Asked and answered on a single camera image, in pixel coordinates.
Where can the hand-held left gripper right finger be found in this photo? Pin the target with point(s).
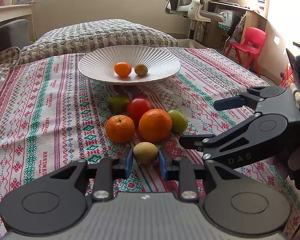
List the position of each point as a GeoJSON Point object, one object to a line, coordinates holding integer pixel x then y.
{"type": "Point", "coordinates": [163, 165]}

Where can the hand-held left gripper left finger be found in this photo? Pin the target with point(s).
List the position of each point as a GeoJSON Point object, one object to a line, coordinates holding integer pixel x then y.
{"type": "Point", "coordinates": [129, 162]}

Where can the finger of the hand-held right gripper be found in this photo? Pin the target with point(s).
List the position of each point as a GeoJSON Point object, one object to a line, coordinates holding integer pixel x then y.
{"type": "Point", "coordinates": [192, 142]}
{"type": "Point", "coordinates": [228, 103]}

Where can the brown kiwi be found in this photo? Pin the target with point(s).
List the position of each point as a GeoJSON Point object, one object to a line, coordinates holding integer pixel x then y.
{"type": "Point", "coordinates": [141, 69]}
{"type": "Point", "coordinates": [145, 152]}

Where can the light green apple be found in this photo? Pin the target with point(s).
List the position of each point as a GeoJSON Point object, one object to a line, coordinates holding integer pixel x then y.
{"type": "Point", "coordinates": [178, 121]}

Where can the orange tangerine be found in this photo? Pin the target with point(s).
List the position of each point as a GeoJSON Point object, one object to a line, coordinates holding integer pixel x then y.
{"type": "Point", "coordinates": [120, 128]}

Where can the large orange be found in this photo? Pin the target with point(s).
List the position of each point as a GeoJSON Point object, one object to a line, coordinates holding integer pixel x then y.
{"type": "Point", "coordinates": [155, 125]}

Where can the red tomato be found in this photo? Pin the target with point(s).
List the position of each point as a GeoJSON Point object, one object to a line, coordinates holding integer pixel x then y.
{"type": "Point", "coordinates": [138, 108]}

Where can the dark green pear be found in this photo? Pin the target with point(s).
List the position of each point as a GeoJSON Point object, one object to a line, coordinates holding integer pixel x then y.
{"type": "Point", "coordinates": [117, 103]}

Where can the white ribbed plate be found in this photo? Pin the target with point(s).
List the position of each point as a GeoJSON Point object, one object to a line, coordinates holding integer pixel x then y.
{"type": "Point", "coordinates": [160, 65]}

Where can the red plastic chair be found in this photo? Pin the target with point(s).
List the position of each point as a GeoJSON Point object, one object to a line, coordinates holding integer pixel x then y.
{"type": "Point", "coordinates": [255, 36]}

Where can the wooden desk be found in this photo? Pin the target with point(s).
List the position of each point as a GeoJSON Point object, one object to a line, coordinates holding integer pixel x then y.
{"type": "Point", "coordinates": [252, 21]}

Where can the white and green bag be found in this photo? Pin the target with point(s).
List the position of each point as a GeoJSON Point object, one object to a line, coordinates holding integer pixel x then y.
{"type": "Point", "coordinates": [225, 17]}

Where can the small orange kumquat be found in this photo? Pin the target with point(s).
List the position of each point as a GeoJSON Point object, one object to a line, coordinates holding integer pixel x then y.
{"type": "Point", "coordinates": [123, 69]}

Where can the patterned striped tablecloth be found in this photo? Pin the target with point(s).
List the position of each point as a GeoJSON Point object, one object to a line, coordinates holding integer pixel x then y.
{"type": "Point", "coordinates": [52, 105]}

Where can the white office chair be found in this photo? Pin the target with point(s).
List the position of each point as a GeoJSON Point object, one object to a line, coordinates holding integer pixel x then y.
{"type": "Point", "coordinates": [190, 2]}

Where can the grey quilted sofa throw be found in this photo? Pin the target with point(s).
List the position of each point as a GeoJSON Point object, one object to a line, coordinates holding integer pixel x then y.
{"type": "Point", "coordinates": [2, 62]}

